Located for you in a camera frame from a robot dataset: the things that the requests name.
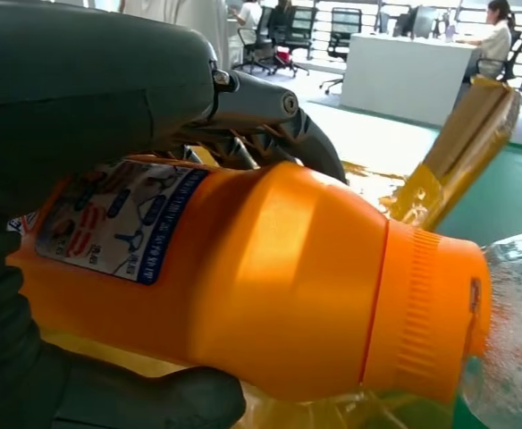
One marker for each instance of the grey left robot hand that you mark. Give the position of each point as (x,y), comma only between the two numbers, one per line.
(64,77)

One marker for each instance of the green mat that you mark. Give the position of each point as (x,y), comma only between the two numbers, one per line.
(502,195)

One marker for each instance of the seated person at desk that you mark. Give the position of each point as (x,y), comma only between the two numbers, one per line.
(496,41)

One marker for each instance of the black office chair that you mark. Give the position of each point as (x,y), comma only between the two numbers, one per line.
(511,59)
(343,29)
(254,53)
(301,35)

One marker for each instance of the black computer monitor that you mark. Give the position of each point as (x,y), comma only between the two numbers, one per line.
(424,21)

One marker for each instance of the white office desk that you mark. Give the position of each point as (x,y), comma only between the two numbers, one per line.
(403,77)

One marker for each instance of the orange Tide detergent bottle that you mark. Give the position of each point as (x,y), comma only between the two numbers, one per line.
(265,272)

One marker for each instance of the seated person in black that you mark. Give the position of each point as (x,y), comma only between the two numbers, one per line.
(280,18)

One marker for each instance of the red bag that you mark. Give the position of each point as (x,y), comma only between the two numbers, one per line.
(283,55)

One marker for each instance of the seated person in white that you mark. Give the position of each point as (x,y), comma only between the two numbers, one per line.
(250,15)

